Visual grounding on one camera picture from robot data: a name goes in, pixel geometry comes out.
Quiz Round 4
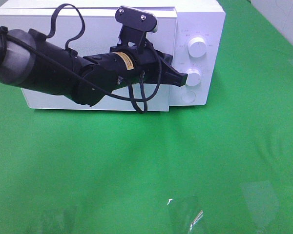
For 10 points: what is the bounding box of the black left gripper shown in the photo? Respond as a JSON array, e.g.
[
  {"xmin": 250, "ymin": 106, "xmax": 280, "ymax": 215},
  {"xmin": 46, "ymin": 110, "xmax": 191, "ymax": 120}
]
[{"xmin": 110, "ymin": 40, "xmax": 188, "ymax": 87}]

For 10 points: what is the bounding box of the white microwave knob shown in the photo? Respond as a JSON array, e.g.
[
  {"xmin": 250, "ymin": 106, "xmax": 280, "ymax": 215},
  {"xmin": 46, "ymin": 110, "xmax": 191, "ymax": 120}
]
[
  {"xmin": 187, "ymin": 37, "xmax": 207, "ymax": 58},
  {"xmin": 186, "ymin": 69, "xmax": 202, "ymax": 87}
]

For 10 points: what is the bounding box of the round microwave door button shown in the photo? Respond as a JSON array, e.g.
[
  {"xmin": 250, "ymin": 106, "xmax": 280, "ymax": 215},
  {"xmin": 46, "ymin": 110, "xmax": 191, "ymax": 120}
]
[{"xmin": 181, "ymin": 91, "xmax": 196, "ymax": 103}]

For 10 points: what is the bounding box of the white microwave door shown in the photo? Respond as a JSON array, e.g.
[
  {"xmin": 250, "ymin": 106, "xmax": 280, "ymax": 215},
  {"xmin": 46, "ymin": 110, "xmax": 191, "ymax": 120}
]
[{"xmin": 0, "ymin": 8, "xmax": 177, "ymax": 111}]

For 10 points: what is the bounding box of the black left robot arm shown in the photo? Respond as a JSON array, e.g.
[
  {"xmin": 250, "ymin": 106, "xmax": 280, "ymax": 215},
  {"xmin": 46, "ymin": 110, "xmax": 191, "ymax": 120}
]
[{"xmin": 0, "ymin": 27, "xmax": 187, "ymax": 106}]

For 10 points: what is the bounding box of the white microwave oven body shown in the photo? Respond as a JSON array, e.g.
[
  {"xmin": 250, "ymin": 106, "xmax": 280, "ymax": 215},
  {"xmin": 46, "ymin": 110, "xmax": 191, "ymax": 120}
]
[{"xmin": 0, "ymin": 0, "xmax": 226, "ymax": 107}]

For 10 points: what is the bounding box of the green table cloth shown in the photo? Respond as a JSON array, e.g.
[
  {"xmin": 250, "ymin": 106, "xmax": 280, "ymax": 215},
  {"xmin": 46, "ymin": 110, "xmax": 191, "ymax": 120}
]
[{"xmin": 0, "ymin": 0, "xmax": 293, "ymax": 234}]

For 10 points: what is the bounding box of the clear tape patch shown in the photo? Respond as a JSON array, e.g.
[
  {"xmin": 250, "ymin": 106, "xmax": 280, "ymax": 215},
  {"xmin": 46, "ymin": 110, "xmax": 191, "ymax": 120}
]
[
  {"xmin": 241, "ymin": 180, "xmax": 280, "ymax": 228},
  {"xmin": 167, "ymin": 195, "xmax": 208, "ymax": 234}
]

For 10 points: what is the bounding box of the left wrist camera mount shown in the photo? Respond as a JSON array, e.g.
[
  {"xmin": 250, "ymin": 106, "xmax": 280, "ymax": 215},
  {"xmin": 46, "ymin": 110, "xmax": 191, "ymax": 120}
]
[{"xmin": 115, "ymin": 6, "xmax": 157, "ymax": 54}]

